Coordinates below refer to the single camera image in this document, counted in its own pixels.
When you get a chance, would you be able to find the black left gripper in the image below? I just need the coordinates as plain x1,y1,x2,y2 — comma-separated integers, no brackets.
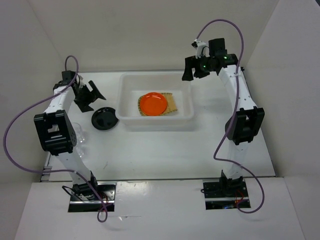
73,80,105,113

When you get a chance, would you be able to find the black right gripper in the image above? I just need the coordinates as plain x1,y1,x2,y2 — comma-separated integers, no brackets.
182,53,216,81

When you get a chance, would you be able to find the woven bamboo tray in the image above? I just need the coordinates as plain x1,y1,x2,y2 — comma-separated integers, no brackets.
137,92,178,117

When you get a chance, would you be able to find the orange plastic plate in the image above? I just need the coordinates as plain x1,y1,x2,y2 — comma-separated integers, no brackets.
138,92,168,117

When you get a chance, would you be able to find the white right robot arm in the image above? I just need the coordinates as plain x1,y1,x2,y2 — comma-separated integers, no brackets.
182,38,265,197

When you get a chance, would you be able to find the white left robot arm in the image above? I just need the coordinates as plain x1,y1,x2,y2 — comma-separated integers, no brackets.
33,70,106,201

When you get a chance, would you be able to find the black round plate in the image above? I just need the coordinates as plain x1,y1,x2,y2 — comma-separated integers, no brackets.
91,107,119,131

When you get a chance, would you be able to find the clear plastic cup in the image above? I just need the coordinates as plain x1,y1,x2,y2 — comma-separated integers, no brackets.
75,144,85,159
71,122,86,145

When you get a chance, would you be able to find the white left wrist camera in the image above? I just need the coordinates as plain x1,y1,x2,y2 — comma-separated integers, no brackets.
77,74,85,89

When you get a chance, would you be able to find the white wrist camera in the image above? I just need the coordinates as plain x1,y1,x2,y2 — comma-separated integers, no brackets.
77,74,85,89
191,38,208,59

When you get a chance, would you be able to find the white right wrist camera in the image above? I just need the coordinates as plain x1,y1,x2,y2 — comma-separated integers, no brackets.
191,38,208,59

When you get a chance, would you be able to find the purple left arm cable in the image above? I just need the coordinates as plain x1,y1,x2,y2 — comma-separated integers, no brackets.
2,55,111,223

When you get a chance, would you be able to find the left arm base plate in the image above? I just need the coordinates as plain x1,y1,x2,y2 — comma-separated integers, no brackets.
68,181,117,213

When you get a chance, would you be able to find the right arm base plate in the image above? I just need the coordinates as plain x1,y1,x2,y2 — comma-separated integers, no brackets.
200,179,251,210

